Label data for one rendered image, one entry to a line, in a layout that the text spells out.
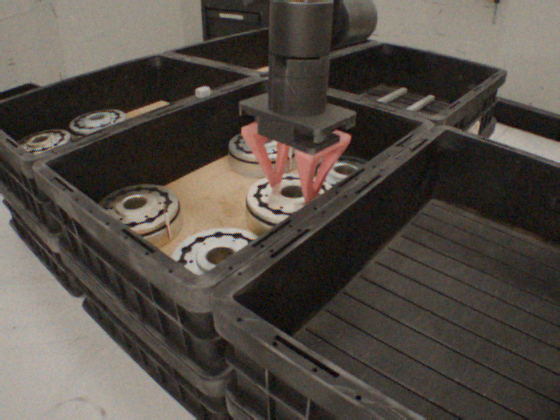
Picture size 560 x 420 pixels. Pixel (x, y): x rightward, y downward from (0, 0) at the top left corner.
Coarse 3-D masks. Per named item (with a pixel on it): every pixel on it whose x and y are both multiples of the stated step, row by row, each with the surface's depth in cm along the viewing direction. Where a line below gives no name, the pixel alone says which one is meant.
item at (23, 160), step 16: (128, 64) 80; (192, 64) 78; (208, 64) 76; (64, 80) 71; (240, 80) 67; (16, 96) 65; (192, 96) 61; (144, 112) 56; (112, 128) 52; (0, 144) 50; (16, 144) 49; (64, 144) 48; (16, 160) 47; (32, 160) 45; (32, 176) 46
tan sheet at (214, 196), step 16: (224, 160) 66; (192, 176) 62; (208, 176) 62; (224, 176) 61; (240, 176) 61; (176, 192) 58; (192, 192) 58; (208, 192) 58; (224, 192) 58; (240, 192) 58; (192, 208) 55; (208, 208) 55; (224, 208) 55; (240, 208) 55; (192, 224) 52; (208, 224) 52; (224, 224) 52; (240, 224) 52; (176, 240) 49
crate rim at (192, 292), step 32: (224, 96) 62; (128, 128) 52; (384, 160) 44; (64, 192) 39; (96, 224) 35; (288, 224) 35; (128, 256) 33; (160, 256) 31; (160, 288) 31; (192, 288) 28
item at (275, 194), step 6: (288, 180) 49; (294, 180) 49; (276, 186) 48; (282, 186) 48; (288, 186) 49; (294, 186) 49; (300, 186) 48; (276, 192) 47; (276, 198) 46; (282, 198) 46; (300, 198) 46; (282, 204) 46; (288, 204) 45; (294, 204) 45; (300, 204) 46
